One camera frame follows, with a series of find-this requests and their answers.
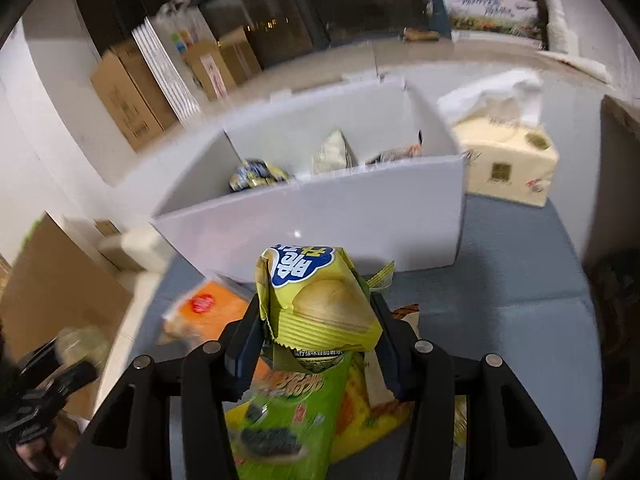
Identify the orange cracker package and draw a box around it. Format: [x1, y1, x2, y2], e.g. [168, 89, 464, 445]
[158, 278, 253, 349]

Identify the green white snack bag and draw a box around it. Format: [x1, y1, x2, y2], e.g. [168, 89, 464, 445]
[229, 158, 293, 192]

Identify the black yellow chip bag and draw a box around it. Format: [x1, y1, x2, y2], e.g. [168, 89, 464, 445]
[328, 303, 469, 466]

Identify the green seaweed snack bag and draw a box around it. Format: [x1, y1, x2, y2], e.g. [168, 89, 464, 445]
[224, 352, 352, 479]

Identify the flat cardboard sheet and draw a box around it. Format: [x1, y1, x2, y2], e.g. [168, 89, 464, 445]
[1, 214, 132, 360]

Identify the white open storage box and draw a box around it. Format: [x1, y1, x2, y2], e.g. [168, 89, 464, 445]
[153, 76, 464, 282]

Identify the brown patterned snack bag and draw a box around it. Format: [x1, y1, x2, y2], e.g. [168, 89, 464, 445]
[367, 131, 423, 165]

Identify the white tall snack bag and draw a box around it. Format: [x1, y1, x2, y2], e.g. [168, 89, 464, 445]
[311, 128, 358, 174]

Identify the yellow tissue box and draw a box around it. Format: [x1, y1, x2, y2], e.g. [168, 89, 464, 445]
[436, 70, 559, 207]

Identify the small cardboard box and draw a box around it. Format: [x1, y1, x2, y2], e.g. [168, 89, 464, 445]
[182, 27, 262, 101]

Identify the large cardboard box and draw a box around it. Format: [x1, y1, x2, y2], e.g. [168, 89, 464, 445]
[91, 40, 178, 152]

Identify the white dotted paper bag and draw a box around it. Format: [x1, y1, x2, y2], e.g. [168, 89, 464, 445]
[132, 0, 216, 126]

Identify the blue white gift box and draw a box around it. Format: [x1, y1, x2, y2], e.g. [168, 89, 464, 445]
[426, 0, 542, 41]

